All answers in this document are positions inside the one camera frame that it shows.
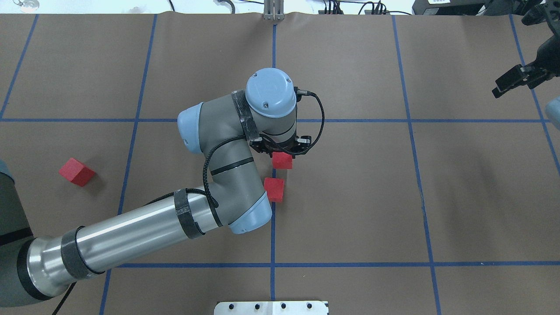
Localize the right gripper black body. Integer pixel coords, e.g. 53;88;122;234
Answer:
521;0;560;89

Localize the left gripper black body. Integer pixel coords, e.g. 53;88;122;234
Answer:
252;133;312;158

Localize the red block placed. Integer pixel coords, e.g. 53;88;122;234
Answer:
272;152;294;170
58;157;96;187
264;177;285;202

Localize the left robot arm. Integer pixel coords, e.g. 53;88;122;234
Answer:
1;68;319;308

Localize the black box white label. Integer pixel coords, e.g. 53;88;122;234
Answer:
412;0;486;16

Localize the clear tape roll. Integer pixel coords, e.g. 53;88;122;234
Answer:
16;0;40;14

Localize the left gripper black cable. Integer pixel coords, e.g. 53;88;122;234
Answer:
201;87;325;208

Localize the aluminium frame post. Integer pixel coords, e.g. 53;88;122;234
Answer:
262;0;285;21

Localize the white pedestal column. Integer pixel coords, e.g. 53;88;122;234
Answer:
213;301;330;315

